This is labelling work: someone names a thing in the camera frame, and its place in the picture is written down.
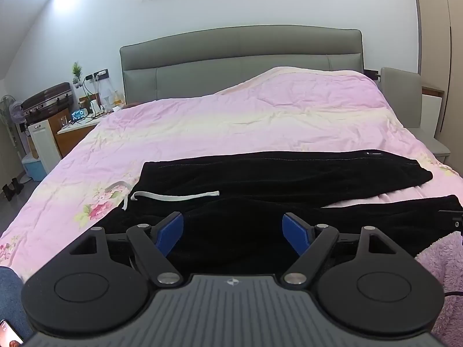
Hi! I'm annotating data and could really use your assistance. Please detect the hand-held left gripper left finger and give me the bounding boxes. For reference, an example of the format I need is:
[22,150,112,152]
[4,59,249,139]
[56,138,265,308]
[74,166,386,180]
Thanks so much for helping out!
[69,211,183,288]

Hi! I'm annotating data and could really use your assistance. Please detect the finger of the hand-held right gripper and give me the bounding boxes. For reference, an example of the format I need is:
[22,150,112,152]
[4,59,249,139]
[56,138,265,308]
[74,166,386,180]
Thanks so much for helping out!
[439,210,463,232]

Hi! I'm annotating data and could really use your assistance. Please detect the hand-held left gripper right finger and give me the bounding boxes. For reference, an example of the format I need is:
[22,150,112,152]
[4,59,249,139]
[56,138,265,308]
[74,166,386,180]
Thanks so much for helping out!
[282,213,399,290]

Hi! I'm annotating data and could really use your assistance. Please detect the black pants with white drawstring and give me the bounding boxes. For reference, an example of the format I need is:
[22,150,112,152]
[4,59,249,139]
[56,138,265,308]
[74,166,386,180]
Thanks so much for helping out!
[92,149,463,275]

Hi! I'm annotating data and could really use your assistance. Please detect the pink floral bed blanket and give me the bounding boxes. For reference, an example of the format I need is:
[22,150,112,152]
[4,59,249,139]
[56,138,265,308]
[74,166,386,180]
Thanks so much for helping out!
[0,67,463,283]

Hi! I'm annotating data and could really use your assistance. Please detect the grey bedside seat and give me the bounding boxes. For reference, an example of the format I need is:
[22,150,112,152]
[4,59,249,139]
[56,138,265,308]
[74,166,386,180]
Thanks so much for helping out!
[380,67,451,160]

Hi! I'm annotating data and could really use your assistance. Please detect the wooden bedside table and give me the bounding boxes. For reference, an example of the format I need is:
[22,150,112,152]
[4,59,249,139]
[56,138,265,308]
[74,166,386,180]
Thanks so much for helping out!
[49,106,125,158]

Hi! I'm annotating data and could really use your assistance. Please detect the blue plastic bin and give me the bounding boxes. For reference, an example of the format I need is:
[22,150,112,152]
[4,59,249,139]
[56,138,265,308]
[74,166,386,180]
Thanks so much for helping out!
[22,155,47,182]

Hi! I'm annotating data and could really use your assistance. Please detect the white cabinet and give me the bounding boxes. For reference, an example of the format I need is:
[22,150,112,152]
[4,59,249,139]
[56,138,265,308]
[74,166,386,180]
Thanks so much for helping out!
[28,119,63,174]

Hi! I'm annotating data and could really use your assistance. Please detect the pair of black shoes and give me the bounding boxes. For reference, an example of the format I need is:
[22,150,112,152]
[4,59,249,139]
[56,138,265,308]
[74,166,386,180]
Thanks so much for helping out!
[2,178,24,202]

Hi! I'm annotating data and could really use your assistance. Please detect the beige wardrobe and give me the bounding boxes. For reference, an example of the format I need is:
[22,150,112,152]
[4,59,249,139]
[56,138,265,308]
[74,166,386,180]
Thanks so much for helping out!
[412,0,463,178]

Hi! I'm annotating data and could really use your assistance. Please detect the person's blue-jeaned leg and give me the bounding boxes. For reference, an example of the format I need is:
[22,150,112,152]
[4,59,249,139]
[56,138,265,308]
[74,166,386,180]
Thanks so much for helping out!
[0,267,33,340]

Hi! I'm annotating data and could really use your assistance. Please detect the grey padded bed headboard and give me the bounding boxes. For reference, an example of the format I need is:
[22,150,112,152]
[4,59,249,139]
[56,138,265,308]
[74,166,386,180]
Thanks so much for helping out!
[119,26,364,106]

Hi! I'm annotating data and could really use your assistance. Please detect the brown suitcase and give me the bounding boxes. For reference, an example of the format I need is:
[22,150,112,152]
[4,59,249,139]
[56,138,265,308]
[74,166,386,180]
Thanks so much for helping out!
[20,82,73,125]

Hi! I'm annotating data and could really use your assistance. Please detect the small potted green plant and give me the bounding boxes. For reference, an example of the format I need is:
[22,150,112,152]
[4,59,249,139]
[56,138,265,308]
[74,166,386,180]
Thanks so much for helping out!
[71,62,83,89]

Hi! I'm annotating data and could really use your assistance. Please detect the smartphone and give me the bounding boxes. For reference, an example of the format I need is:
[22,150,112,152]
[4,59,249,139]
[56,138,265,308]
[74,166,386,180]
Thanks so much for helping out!
[0,319,24,347]

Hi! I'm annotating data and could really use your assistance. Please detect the standing electric fan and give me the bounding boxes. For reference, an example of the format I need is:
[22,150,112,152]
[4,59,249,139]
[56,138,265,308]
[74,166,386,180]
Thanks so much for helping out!
[0,95,31,185]

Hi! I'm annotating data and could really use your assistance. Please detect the wall power outlet with plugs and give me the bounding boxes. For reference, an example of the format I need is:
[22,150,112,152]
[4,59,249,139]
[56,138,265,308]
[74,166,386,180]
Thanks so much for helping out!
[84,69,109,82]

